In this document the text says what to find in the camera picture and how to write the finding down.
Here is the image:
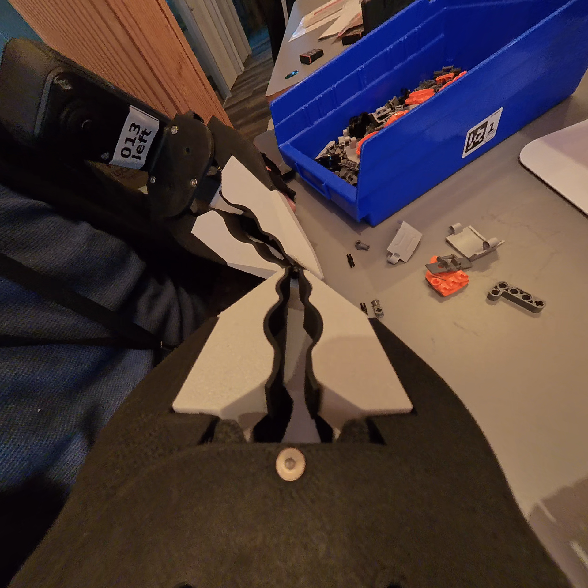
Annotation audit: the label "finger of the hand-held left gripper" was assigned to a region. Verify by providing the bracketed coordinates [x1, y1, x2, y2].
[220, 155, 325, 281]
[190, 209, 296, 280]

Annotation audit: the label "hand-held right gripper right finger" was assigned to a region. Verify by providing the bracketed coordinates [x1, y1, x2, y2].
[294, 271, 413, 438]

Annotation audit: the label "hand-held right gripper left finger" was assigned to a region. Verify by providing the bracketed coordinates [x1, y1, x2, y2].
[172, 269, 295, 438]

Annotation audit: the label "orange pointed toy panel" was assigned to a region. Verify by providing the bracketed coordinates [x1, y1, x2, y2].
[425, 269, 470, 298]

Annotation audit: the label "pile of toy building parts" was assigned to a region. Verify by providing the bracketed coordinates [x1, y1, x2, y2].
[315, 66, 468, 187]

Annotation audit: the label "dark grey toy plate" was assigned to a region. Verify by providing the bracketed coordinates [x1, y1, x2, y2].
[425, 254, 473, 276]

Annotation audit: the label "grey long toy panel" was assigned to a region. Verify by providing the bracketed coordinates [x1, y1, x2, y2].
[446, 223, 505, 262]

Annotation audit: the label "grey bent toy beam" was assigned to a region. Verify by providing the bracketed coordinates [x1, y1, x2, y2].
[487, 281, 547, 314]

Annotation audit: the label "blue plastic bin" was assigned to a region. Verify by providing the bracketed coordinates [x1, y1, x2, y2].
[270, 0, 588, 227]

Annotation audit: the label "ribbed wooden cabinet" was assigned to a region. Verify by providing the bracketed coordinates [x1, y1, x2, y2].
[9, 0, 232, 127]

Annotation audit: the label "grey curved toy panel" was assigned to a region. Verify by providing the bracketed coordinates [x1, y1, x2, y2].
[387, 220, 423, 265]

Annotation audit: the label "white paper sheets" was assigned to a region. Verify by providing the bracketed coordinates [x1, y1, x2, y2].
[289, 0, 364, 42]

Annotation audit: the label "white printed tag label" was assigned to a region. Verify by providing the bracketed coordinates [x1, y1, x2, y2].
[462, 107, 504, 159]

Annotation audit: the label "white desk stand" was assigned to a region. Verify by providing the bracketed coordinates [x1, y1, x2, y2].
[519, 120, 588, 214]

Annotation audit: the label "black strap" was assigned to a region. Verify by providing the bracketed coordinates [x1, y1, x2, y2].
[0, 253, 173, 352]

